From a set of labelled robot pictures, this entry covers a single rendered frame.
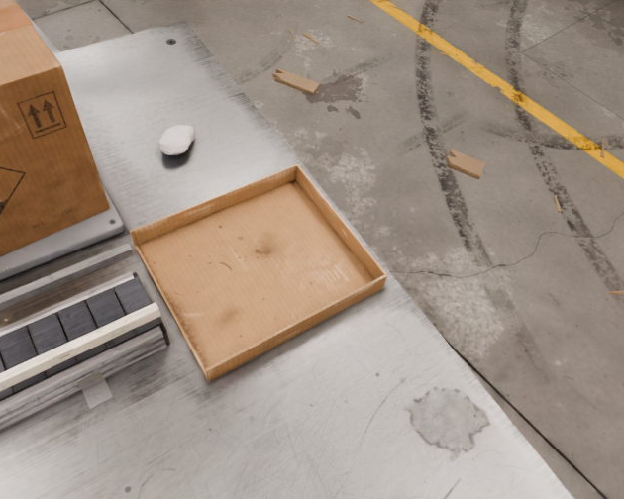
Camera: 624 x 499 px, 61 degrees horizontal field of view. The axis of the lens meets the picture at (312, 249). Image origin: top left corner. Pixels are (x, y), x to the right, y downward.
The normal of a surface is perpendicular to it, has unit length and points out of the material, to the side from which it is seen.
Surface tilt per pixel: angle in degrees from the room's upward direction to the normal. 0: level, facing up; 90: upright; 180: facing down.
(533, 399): 0
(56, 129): 90
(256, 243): 0
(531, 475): 0
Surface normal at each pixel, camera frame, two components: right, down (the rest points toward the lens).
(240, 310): 0.10, -0.57
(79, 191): 0.60, 0.69
